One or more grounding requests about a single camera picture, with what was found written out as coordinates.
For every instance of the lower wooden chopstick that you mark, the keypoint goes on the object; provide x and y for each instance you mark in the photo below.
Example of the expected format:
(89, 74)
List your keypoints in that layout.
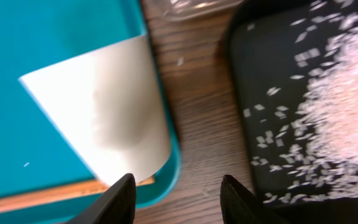
(51, 195)

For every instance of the white rice pile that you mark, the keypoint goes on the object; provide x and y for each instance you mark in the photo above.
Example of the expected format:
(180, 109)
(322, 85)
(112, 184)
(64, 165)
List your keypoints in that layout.
(319, 150)

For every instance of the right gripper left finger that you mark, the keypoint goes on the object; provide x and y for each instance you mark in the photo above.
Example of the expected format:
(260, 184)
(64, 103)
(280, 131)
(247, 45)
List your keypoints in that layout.
(115, 206)

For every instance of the clear plastic waste bin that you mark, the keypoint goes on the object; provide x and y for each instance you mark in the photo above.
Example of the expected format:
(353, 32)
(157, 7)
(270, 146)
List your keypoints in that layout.
(182, 10)

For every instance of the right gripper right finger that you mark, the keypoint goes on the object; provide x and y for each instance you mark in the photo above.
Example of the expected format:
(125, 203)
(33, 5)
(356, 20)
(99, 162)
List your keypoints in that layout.
(240, 206)

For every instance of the black rectangular tray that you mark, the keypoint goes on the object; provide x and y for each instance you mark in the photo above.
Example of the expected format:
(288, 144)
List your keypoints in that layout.
(268, 43)

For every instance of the white paper cup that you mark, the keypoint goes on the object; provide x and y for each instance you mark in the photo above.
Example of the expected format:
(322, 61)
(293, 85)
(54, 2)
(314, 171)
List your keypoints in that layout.
(108, 107)

